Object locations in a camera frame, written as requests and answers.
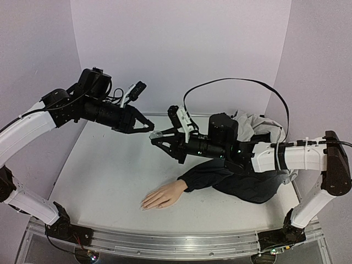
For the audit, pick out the aluminium front rail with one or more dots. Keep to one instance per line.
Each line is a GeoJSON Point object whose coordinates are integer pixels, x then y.
{"type": "Point", "coordinates": [178, 246]}

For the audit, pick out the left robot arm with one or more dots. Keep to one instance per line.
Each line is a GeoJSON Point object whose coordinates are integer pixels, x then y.
{"type": "Point", "coordinates": [86, 99]}

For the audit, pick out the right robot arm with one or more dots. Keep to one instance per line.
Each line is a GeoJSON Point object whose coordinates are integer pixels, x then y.
{"type": "Point", "coordinates": [251, 162]}

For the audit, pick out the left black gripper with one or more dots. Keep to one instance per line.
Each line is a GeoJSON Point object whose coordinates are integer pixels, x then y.
{"type": "Point", "coordinates": [128, 121]}

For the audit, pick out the aluminium back rail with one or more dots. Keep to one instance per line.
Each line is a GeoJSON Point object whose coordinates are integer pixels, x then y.
{"type": "Point", "coordinates": [179, 114]}

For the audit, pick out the aluminium rail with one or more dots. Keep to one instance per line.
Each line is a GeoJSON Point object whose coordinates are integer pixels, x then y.
{"type": "Point", "coordinates": [178, 246]}
{"type": "Point", "coordinates": [179, 114]}

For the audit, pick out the mannequin hand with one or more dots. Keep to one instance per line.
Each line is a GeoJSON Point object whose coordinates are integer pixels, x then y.
{"type": "Point", "coordinates": [164, 196]}

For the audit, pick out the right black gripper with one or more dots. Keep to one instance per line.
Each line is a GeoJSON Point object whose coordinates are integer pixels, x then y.
{"type": "Point", "coordinates": [181, 147]}

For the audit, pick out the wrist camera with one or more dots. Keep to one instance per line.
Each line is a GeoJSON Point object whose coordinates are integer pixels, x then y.
{"type": "Point", "coordinates": [133, 93]}
{"type": "Point", "coordinates": [186, 123]}

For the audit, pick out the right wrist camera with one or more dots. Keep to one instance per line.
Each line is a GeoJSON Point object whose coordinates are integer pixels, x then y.
{"type": "Point", "coordinates": [186, 123]}

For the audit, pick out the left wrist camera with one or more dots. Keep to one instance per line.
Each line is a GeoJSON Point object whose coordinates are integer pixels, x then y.
{"type": "Point", "coordinates": [133, 93]}

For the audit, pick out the grey black jacket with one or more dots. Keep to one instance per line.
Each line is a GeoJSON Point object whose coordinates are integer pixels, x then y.
{"type": "Point", "coordinates": [256, 188]}

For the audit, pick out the clear nail polish bottle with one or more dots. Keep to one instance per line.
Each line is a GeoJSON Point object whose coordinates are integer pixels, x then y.
{"type": "Point", "coordinates": [156, 135]}

